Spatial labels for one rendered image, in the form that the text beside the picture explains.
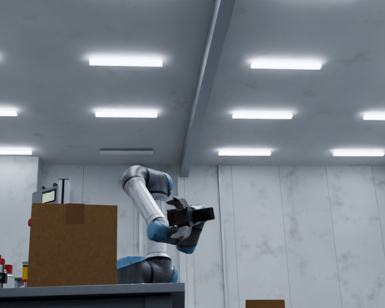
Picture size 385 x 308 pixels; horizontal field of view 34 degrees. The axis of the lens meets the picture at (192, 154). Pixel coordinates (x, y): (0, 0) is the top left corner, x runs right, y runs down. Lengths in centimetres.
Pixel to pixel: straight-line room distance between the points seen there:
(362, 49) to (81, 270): 951
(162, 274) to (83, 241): 82
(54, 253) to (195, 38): 854
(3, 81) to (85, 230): 993
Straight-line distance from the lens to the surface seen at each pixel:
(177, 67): 1093
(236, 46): 1040
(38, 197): 284
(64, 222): 180
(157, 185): 270
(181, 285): 140
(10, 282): 246
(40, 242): 179
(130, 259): 250
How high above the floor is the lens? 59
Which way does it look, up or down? 21 degrees up
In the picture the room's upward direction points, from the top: 2 degrees counter-clockwise
